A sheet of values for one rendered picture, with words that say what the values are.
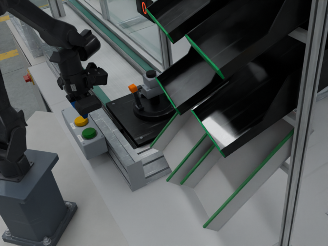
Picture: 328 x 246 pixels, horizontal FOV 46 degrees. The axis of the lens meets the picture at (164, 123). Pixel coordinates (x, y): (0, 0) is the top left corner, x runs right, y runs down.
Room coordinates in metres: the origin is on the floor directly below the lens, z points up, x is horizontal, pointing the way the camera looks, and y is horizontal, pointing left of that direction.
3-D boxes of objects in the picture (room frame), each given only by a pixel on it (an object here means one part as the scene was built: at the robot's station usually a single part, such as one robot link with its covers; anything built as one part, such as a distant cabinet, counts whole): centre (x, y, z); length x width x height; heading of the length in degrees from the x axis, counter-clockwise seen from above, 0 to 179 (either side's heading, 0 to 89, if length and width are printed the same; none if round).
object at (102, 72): (0.91, 0.17, 1.14); 0.07 x 0.07 x 0.06; 28
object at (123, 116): (0.95, 0.02, 0.96); 0.24 x 0.24 x 0.02; 24
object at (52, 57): (0.88, 0.22, 1.21); 0.09 x 0.06 x 0.07; 148
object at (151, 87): (0.96, 0.01, 1.06); 0.08 x 0.04 x 0.07; 115
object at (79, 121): (0.94, 0.25, 0.96); 0.04 x 0.04 x 0.02
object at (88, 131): (0.88, 0.22, 0.96); 0.04 x 0.04 x 0.02
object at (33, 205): (0.66, 0.36, 0.96); 0.15 x 0.15 x 0.20; 68
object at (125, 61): (1.23, 0.12, 0.91); 0.84 x 0.28 x 0.10; 24
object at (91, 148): (0.94, 0.25, 0.93); 0.21 x 0.07 x 0.06; 24
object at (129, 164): (1.14, 0.27, 0.91); 0.89 x 0.06 x 0.11; 24
